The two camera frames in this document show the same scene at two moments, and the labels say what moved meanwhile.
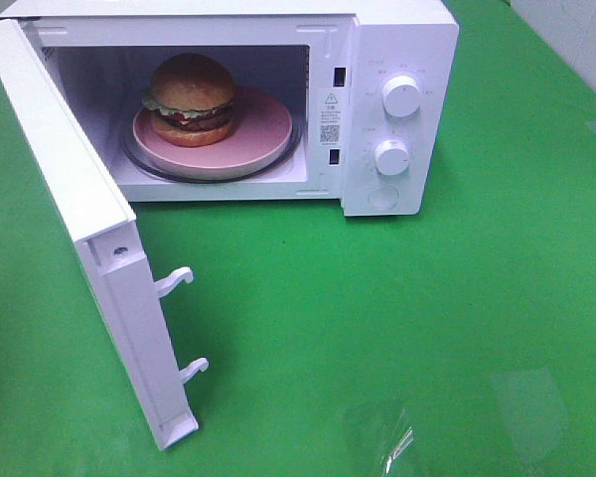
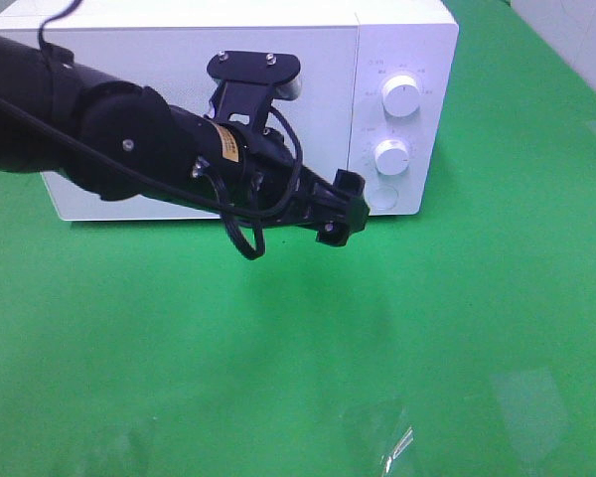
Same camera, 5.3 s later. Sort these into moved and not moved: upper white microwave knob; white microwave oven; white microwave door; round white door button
Moved: white microwave door
Not moved: white microwave oven; round white door button; upper white microwave knob
